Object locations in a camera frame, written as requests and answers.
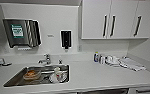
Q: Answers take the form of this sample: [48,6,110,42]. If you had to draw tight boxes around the small white wall label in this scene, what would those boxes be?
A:
[46,33,55,38]

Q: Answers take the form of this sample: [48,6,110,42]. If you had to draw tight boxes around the white drawer unit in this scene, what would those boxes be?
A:
[130,85,150,94]

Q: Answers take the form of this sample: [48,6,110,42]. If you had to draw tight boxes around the blue dish soap bottle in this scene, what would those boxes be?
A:
[93,51,100,64]

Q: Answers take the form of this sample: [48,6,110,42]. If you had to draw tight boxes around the black wall soap dispenser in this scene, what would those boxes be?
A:
[59,30,73,50]

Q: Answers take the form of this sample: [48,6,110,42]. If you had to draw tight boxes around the white patterned cup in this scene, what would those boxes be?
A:
[49,67,67,84]

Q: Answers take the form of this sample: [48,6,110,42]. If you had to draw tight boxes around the chrome sink faucet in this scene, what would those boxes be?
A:
[37,53,53,66]

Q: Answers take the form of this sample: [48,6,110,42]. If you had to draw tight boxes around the white wall outlet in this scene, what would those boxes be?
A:
[77,44,83,53]

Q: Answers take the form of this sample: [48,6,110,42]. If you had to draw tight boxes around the small white bottle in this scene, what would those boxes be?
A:
[99,54,107,65]

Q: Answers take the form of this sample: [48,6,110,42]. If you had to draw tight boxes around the stainless steel sink basin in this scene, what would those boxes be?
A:
[3,64,71,88]

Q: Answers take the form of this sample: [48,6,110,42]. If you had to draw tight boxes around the white wall cabinet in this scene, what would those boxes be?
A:
[80,0,150,41]

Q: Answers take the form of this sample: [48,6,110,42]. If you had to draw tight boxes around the chrome sink soap pump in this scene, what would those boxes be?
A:
[58,59,64,65]

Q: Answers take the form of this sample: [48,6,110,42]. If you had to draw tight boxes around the orange bowl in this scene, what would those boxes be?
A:
[23,68,42,81]

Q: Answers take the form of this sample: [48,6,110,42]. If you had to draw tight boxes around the black paper towel dispenser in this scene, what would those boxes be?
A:
[2,18,43,49]

